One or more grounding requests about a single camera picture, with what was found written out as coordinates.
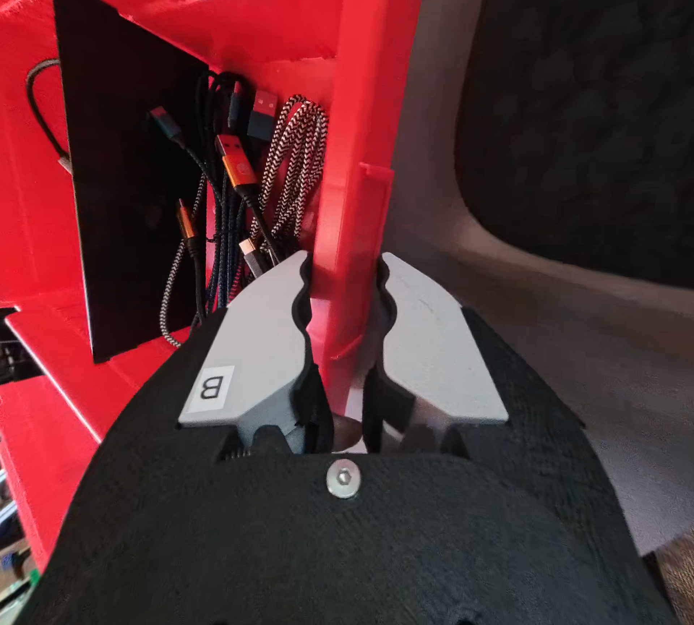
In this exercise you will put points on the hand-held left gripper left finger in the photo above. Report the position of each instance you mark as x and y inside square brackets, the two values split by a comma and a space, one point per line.
[255, 343]

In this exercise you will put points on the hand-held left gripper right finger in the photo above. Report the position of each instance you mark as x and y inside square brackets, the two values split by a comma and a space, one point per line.
[439, 354]

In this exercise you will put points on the red plastic bin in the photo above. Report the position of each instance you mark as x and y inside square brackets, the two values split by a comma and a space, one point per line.
[358, 93]

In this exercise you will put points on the black divider panel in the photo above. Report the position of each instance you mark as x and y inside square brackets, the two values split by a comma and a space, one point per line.
[124, 175]

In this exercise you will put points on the black honeycomb cushion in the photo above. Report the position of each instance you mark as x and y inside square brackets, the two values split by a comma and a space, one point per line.
[585, 120]

